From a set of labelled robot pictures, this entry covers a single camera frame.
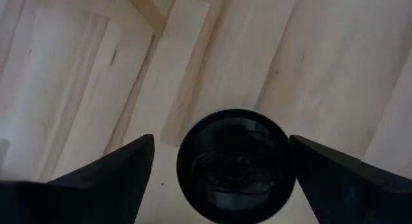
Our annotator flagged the white Celsius Peach Vibe can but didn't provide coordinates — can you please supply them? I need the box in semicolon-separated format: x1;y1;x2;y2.
176;106;297;224

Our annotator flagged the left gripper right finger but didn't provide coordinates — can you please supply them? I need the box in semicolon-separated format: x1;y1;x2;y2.
288;135;412;224

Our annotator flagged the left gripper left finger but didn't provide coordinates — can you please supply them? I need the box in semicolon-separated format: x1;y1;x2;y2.
0;133;156;224

